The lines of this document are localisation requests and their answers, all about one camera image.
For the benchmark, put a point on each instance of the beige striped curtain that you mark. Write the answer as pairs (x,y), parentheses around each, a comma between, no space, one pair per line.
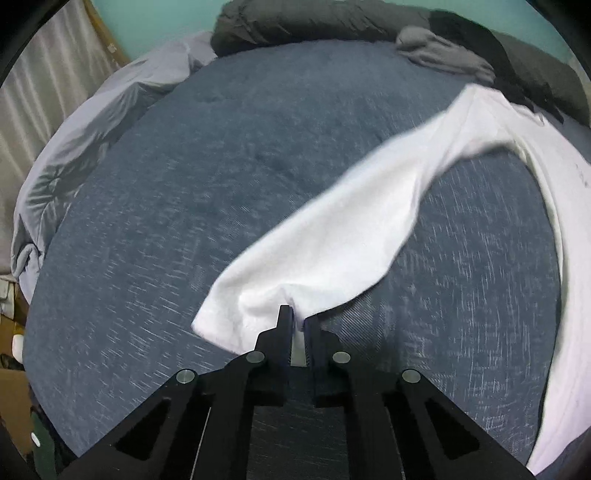
(32,115)

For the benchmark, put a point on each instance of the black garment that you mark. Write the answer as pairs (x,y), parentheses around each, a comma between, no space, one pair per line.
(498,50)

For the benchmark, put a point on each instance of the bed with blue sheet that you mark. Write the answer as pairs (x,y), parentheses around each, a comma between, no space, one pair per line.
(184,207)

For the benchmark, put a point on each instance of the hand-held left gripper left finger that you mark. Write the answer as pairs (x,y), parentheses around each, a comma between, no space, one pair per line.
(284,332)

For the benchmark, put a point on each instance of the grey knit sweater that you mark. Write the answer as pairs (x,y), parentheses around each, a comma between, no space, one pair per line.
(443,53)

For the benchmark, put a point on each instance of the light grey sheet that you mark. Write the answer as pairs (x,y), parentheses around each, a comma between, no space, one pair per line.
(92,129)

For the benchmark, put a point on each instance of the dark grey rolled duvet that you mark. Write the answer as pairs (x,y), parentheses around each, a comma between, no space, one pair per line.
(300,18)

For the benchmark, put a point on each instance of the white t-shirt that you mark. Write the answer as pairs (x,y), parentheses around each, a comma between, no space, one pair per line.
(346,230)

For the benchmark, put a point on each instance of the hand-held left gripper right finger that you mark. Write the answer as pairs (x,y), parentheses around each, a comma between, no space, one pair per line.
(314,337)

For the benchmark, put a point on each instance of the wooden frame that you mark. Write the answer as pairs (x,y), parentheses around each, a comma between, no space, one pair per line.
(108,32)

